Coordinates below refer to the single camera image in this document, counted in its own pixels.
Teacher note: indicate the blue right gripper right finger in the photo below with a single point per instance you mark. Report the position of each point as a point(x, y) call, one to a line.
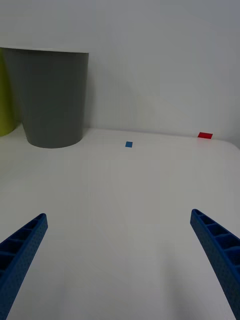
point(220, 247)

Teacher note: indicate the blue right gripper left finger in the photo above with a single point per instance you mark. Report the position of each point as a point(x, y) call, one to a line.
point(22, 252)

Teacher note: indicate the yellow-green plastic waste bin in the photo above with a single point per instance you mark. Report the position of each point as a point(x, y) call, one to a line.
point(5, 105)

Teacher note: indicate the grey plastic waste bin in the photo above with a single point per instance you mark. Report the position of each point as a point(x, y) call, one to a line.
point(52, 100)

